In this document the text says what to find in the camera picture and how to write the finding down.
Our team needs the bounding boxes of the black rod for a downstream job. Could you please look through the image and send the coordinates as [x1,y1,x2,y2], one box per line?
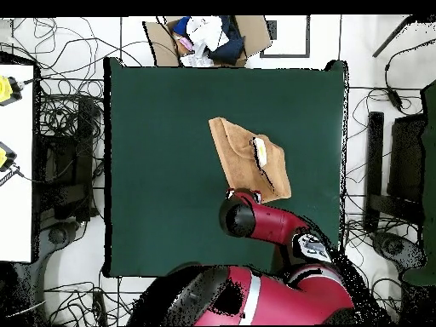
[371,14,416,59]

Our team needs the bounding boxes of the black cable tangle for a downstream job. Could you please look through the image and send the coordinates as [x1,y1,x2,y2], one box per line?
[343,84,427,321]
[9,16,144,324]

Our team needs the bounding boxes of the dark green table cloth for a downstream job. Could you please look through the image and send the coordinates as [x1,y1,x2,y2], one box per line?
[103,57,349,278]

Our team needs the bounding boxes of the pink garment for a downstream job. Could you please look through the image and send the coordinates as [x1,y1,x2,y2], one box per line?
[178,36,196,53]

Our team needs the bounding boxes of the navy blue garment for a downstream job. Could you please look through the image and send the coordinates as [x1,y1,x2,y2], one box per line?
[171,15,246,66]

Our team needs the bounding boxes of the orange-brown towel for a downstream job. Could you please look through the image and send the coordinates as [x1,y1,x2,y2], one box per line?
[208,116,293,204]

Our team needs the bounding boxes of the black rectangular floor frame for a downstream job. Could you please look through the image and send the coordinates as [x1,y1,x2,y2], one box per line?
[260,14,312,60]

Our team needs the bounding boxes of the black chair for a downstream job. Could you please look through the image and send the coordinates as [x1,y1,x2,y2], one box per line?
[362,111,427,233]

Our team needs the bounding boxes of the black power adapter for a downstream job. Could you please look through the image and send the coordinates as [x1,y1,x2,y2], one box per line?
[386,86,405,112]

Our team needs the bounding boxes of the black equipment stand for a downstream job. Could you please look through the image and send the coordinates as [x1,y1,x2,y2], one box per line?
[32,96,104,223]

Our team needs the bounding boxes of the white garment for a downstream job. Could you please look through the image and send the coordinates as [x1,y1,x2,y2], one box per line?
[185,15,230,53]

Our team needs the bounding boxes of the white table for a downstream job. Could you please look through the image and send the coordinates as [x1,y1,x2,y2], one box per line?
[0,64,36,264]

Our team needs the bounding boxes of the green cloth-covered table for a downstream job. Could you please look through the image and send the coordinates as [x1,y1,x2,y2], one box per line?
[401,79,436,287]

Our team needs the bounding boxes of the yellow and black device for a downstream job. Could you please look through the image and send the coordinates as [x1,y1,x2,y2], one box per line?
[0,141,19,174]
[0,75,24,107]

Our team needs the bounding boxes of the brown cardboard box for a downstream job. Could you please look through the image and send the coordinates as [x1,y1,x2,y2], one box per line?
[142,14,273,68]

